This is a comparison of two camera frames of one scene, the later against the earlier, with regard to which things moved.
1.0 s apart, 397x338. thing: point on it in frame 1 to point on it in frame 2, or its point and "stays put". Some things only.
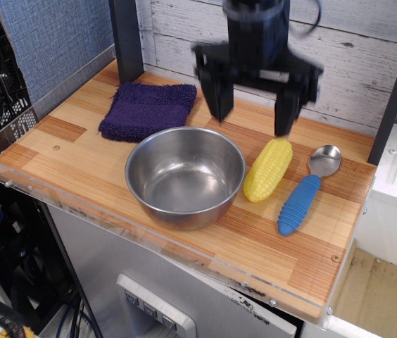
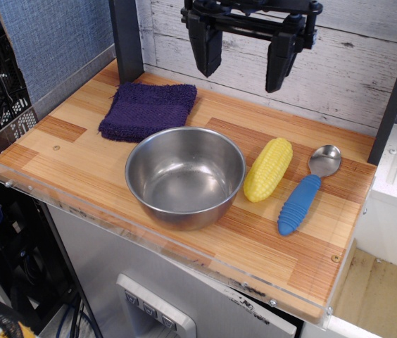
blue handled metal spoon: x=322 y=159 stays put
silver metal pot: x=186 y=178 stays put
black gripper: x=256 y=53 to x=283 y=22
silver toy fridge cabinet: x=137 y=288 stays put
